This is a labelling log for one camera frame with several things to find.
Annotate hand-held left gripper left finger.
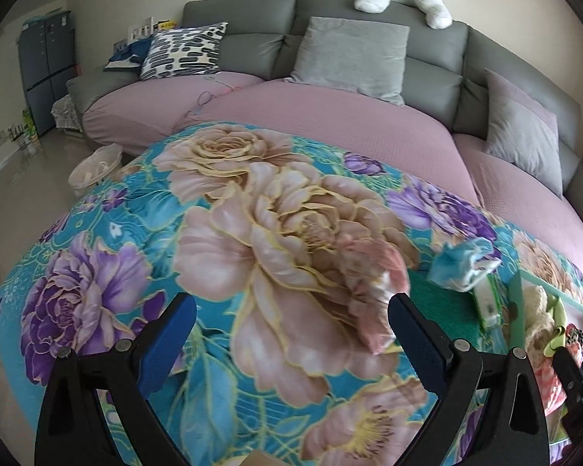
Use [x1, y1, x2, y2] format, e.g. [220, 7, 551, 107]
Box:
[34, 292, 197, 466]

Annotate white box with green rim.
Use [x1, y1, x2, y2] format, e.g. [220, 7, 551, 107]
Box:
[508, 271, 583, 447]

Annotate floral teal blanket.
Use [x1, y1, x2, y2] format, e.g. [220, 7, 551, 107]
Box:
[0, 123, 583, 466]

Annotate grey and pink pillow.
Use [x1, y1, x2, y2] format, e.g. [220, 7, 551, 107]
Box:
[483, 69, 563, 197]

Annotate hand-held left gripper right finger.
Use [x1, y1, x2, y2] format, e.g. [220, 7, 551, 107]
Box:
[389, 292, 550, 466]

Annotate blue white cloth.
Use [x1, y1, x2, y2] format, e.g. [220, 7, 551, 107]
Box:
[428, 237, 502, 293]

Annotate green wet wipes pack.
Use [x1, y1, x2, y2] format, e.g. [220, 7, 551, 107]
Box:
[473, 274, 505, 331]

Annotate blue garment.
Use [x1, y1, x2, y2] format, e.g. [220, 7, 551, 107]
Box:
[104, 39, 151, 71]

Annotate cream lace fabric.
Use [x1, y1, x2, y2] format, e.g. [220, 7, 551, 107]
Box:
[522, 285, 553, 345]

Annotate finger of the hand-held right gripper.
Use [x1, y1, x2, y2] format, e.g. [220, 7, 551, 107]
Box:
[552, 349, 583, 401]

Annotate light green cloth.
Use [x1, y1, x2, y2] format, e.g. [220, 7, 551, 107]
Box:
[544, 296, 569, 355]

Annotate dark green mat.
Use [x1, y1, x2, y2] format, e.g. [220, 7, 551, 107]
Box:
[408, 272, 482, 348]

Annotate plain grey pillow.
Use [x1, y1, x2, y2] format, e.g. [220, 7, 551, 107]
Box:
[284, 17, 411, 106]

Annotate grey sofa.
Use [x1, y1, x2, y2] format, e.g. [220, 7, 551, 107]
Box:
[67, 0, 581, 200]

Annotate white photo frame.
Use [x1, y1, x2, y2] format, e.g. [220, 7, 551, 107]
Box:
[126, 17, 155, 42]

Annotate black white patterned pillow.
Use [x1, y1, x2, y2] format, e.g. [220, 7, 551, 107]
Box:
[140, 22, 228, 81]

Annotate pink white striped cloth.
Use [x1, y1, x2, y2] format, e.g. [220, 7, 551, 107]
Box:
[527, 344, 570, 416]

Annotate white waste basket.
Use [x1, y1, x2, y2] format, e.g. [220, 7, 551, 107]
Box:
[68, 144, 124, 197]

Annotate cloth-covered stool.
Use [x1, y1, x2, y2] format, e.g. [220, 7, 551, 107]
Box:
[51, 96, 83, 133]

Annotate green bottles on floor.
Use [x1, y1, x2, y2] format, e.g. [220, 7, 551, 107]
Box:
[22, 107, 40, 139]

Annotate dark grey refrigerator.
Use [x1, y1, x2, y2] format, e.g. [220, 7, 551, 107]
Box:
[18, 10, 73, 137]

